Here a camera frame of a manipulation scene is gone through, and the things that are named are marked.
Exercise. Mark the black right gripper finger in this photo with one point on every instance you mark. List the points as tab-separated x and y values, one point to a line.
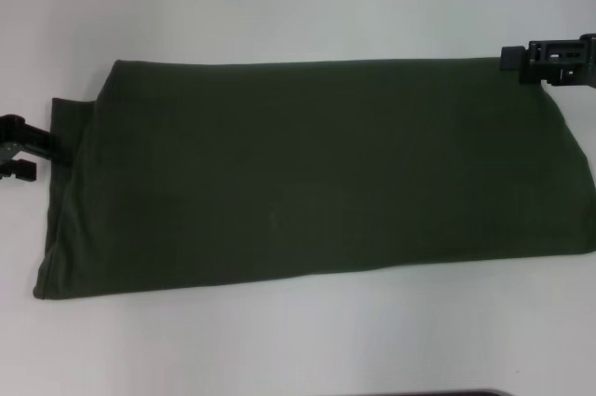
559	77
549	53

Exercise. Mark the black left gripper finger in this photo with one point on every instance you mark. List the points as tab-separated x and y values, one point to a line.
21	170
37	140

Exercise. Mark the dark green printed t-shirt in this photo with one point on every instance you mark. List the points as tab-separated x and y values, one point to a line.
302	172

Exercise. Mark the dark flat object edge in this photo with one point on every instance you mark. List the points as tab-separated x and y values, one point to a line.
433	393

